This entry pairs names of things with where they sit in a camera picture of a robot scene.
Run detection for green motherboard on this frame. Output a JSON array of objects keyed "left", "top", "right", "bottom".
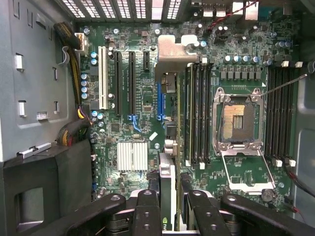
[{"left": 73, "top": 14, "right": 302, "bottom": 214}]

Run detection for red black twisted wire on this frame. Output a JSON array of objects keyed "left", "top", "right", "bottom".
[{"left": 206, "top": 0, "right": 259, "bottom": 32}]

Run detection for long black expansion slot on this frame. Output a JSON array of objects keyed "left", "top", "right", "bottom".
[
  {"left": 113, "top": 50, "right": 123, "bottom": 118},
  {"left": 128, "top": 50, "right": 136, "bottom": 115}
]

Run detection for coin cell battery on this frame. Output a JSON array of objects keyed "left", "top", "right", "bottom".
[{"left": 261, "top": 188, "right": 276, "bottom": 202}]

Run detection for sleeved power wire, white plug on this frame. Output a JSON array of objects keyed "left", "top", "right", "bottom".
[{"left": 53, "top": 21, "right": 90, "bottom": 105}]

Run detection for CPU socket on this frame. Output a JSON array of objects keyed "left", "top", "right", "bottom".
[{"left": 213, "top": 87, "right": 264, "bottom": 157}]

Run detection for silver chipset heatsink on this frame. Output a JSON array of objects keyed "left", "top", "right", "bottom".
[{"left": 117, "top": 141, "right": 148, "bottom": 172}]

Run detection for thin socket locking lever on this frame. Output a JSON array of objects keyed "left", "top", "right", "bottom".
[{"left": 260, "top": 73, "right": 309, "bottom": 96}]

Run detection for blue expansion slot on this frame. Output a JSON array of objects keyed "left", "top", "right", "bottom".
[{"left": 157, "top": 81, "right": 164, "bottom": 121}]

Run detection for white expansion slot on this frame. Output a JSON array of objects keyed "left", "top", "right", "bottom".
[{"left": 97, "top": 46, "right": 108, "bottom": 110}]

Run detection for open black PC case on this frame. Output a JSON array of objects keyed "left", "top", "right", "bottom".
[{"left": 0, "top": 0, "right": 315, "bottom": 236}]

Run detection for short black expansion slot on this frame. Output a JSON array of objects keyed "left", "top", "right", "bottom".
[{"left": 143, "top": 51, "right": 151, "bottom": 72}]

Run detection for sleeved power wire, coloured strands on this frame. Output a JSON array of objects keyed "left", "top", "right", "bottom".
[{"left": 57, "top": 105, "right": 92, "bottom": 147}]

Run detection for black plastic shroud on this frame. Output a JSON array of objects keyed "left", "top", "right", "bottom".
[{"left": 0, "top": 140, "right": 93, "bottom": 236}]

